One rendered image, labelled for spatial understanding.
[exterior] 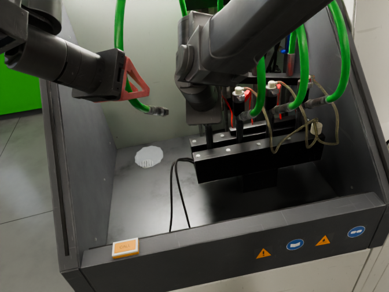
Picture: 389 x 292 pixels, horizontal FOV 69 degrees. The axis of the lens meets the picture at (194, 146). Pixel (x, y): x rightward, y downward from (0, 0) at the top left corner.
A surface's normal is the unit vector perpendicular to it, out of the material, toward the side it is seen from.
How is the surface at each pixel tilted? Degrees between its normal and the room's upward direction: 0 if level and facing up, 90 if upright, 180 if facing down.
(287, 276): 90
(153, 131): 90
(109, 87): 49
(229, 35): 69
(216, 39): 64
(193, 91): 44
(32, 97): 90
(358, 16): 76
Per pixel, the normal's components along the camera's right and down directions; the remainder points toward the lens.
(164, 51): 0.15, 0.59
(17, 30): 0.89, -0.17
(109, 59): -0.59, -0.12
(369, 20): 0.11, 0.39
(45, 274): -0.12, -0.79
